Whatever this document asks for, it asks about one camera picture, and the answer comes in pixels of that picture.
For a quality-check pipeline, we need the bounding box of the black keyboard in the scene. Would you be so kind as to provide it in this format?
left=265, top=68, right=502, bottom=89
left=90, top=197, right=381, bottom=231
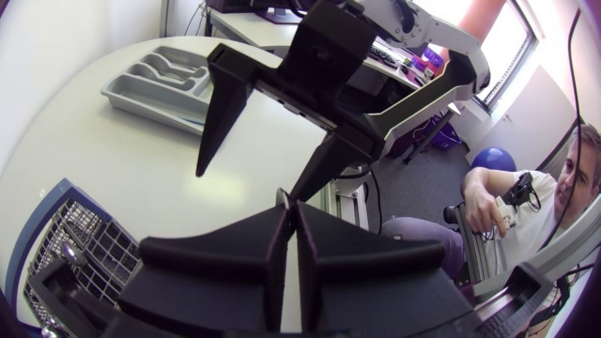
left=367, top=41, right=401, bottom=68

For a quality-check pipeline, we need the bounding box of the blue exercise ball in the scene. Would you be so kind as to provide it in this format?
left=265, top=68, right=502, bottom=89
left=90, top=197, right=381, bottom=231
left=470, top=146, right=517, bottom=173

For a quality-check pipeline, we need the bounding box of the grey cutlery tray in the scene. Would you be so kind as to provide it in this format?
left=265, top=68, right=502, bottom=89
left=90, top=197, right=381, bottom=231
left=100, top=45, right=215, bottom=137

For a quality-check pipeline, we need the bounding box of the window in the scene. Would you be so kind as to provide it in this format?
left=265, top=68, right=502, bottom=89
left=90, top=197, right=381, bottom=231
left=472, top=0, right=539, bottom=112

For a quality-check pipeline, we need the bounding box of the person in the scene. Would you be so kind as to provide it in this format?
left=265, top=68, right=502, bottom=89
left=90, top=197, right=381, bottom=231
left=379, top=123, right=601, bottom=338

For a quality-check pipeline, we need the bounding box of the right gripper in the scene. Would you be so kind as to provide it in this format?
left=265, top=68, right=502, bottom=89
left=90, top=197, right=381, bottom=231
left=194, top=42, right=385, bottom=203

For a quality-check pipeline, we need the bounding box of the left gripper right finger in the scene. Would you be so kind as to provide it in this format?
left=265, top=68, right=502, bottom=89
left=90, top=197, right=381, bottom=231
left=295, top=201, right=474, bottom=338

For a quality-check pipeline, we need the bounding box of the steel spoon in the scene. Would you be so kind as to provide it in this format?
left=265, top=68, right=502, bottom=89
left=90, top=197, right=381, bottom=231
left=59, top=240, right=89, bottom=267

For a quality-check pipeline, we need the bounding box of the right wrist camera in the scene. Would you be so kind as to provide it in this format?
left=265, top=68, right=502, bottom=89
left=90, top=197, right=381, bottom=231
left=280, top=0, right=378, bottom=95

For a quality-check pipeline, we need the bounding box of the black hanging cable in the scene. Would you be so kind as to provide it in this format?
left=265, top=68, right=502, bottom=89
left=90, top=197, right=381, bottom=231
left=539, top=8, right=584, bottom=251

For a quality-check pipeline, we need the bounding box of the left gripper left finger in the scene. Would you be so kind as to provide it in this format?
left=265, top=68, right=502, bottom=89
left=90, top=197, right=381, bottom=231
left=116, top=202, right=295, bottom=334

